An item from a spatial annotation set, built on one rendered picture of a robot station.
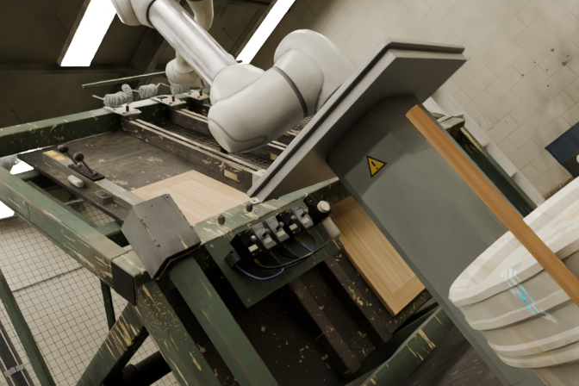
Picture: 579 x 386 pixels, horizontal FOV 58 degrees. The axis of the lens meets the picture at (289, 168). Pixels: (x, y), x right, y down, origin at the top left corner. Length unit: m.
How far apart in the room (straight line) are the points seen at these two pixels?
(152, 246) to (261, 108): 0.46
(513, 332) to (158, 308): 1.27
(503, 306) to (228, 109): 0.99
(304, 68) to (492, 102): 5.58
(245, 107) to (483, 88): 5.69
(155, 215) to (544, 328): 1.18
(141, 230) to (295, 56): 0.59
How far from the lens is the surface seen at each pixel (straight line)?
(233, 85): 1.29
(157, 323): 1.53
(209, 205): 1.95
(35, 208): 2.00
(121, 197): 1.99
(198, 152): 2.31
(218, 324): 1.36
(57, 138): 2.68
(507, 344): 0.37
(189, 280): 1.38
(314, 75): 1.29
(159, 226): 1.39
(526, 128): 6.72
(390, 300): 2.30
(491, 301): 0.35
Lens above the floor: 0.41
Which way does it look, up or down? 15 degrees up
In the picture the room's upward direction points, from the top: 38 degrees counter-clockwise
